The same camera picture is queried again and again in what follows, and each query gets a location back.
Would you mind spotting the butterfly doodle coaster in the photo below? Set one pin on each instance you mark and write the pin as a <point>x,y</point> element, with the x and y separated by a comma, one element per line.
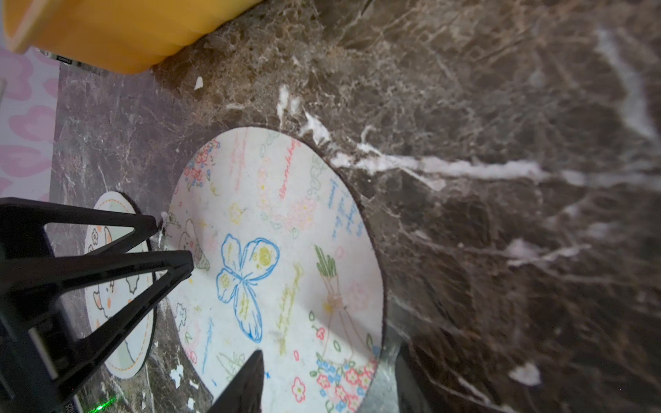
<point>283,265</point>

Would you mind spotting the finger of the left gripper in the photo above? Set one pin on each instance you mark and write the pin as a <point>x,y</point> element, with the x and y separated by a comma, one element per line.
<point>27,227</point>
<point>49,349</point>

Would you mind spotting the yellow plastic storage box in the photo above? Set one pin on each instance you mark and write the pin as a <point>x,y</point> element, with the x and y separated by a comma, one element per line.
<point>126,37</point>

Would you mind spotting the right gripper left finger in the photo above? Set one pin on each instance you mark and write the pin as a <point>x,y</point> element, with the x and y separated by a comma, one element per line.
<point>244,393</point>

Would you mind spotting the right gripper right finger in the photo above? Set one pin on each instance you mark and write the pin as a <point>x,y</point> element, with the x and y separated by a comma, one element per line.
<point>408,377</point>

